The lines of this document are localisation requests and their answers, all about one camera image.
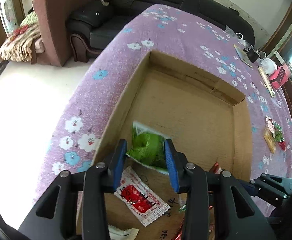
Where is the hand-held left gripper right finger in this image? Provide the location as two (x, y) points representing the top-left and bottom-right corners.
(164, 138), (278, 240)

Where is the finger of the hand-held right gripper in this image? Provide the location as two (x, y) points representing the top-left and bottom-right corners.
(243, 173), (292, 207)

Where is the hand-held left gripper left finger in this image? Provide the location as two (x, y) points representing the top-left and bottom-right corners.
(18, 139), (128, 240)

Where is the light green snack packet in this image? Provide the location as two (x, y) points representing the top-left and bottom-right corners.
(126, 121), (170, 175)

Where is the shallow cardboard box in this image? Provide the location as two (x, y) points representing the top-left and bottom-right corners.
(76, 51), (252, 240)

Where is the long white red-label snack packet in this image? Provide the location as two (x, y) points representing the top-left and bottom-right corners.
(114, 166), (171, 227)

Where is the small red snack packet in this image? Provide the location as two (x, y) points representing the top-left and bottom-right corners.
(209, 162), (223, 174)

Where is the plain white snack packet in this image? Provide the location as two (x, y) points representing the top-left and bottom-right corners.
(108, 225), (139, 240)

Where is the beige tube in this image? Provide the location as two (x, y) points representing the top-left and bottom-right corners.
(258, 66), (276, 98)

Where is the red box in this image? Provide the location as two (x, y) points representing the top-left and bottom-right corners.
(269, 64), (291, 89)

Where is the white cup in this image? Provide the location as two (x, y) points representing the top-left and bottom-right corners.
(260, 58), (278, 75)

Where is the small notebook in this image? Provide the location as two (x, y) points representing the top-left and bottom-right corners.
(233, 44), (254, 68)

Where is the black binder clip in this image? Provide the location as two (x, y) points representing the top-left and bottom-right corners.
(246, 45), (259, 63)

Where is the black leather sofa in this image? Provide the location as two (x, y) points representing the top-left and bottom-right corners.
(67, 0), (256, 63)

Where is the brown fabric sofa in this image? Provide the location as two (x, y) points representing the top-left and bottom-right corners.
(31, 0), (106, 67)

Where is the beige floral blanket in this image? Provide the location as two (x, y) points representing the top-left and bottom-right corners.
(0, 26), (43, 63)

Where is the patterned pillow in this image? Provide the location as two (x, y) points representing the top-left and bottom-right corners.
(20, 11), (38, 27)

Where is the wooden door frame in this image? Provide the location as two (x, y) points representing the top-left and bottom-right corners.
(262, 1), (292, 55)

